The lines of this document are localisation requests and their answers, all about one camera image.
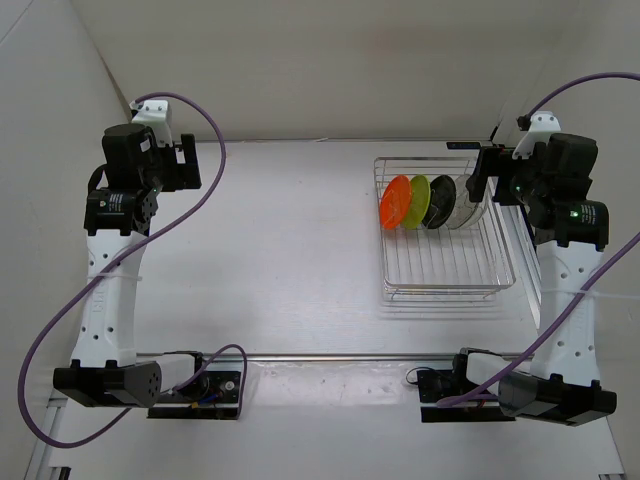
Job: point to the white cable tie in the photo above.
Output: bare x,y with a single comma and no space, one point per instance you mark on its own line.
593,293

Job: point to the wire dish rack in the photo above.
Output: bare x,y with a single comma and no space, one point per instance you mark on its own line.
422,265

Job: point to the aluminium table rail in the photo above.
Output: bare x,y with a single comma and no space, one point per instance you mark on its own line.
353,357

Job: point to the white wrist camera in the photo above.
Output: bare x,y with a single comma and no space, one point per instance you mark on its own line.
537,127
157,115

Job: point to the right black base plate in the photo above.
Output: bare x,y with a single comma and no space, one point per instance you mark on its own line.
436,384

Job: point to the clear glass plate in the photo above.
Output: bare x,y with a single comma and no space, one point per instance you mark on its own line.
463,206
477,214

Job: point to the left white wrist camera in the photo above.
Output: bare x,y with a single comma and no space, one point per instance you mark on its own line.
157,115

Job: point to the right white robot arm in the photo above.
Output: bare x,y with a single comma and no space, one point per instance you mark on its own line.
556,379

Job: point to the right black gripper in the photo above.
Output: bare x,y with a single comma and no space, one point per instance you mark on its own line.
500,163

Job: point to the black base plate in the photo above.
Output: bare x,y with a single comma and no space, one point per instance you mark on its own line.
215,395
436,384

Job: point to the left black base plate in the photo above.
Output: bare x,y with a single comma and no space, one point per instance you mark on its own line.
215,395

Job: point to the orange plate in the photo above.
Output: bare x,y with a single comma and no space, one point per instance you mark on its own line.
395,202

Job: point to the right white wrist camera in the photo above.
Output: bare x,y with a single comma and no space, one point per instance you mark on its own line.
537,127

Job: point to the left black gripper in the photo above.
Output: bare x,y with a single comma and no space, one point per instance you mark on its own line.
184,175

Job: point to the yellow-green plate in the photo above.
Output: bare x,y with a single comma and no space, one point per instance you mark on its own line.
420,202

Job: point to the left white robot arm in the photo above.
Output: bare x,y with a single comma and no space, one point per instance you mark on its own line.
120,205

